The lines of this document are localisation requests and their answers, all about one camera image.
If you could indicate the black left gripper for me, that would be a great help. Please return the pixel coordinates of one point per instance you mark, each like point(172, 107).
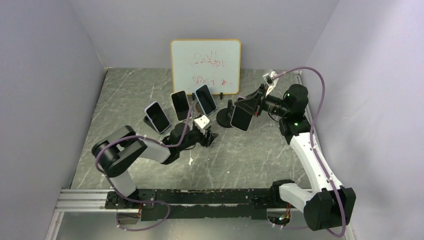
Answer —
point(206, 141)

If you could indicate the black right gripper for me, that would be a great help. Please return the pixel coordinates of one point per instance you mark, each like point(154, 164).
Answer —
point(249, 102)

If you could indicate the black round phone stand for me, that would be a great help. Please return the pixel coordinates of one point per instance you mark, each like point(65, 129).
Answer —
point(224, 116)

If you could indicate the black phone dark case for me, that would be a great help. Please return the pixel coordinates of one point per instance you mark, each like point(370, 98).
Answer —
point(241, 119)

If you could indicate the blue case phone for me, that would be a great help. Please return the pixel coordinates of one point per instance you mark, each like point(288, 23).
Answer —
point(205, 100)

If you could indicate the beige pink case phone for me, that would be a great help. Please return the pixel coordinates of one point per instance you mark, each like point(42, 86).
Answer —
point(180, 104)

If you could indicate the yellow framed whiteboard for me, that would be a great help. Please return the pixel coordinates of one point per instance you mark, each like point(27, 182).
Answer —
point(212, 62)

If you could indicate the lilac case phone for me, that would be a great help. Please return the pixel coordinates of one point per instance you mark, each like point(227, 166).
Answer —
point(155, 111)

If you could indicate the black folding phone stand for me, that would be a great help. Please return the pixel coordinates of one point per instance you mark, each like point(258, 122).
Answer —
point(154, 124)

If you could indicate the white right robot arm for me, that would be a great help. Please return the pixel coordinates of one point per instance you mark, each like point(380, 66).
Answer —
point(329, 204)

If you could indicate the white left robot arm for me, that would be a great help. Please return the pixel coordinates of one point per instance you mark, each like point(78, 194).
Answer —
point(118, 151)

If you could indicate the wooden round phone stand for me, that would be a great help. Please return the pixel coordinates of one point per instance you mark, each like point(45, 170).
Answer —
point(198, 108)

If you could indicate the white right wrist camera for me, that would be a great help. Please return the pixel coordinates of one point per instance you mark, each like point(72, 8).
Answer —
point(270, 80)

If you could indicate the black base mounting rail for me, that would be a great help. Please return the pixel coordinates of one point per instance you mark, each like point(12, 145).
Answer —
point(252, 203)

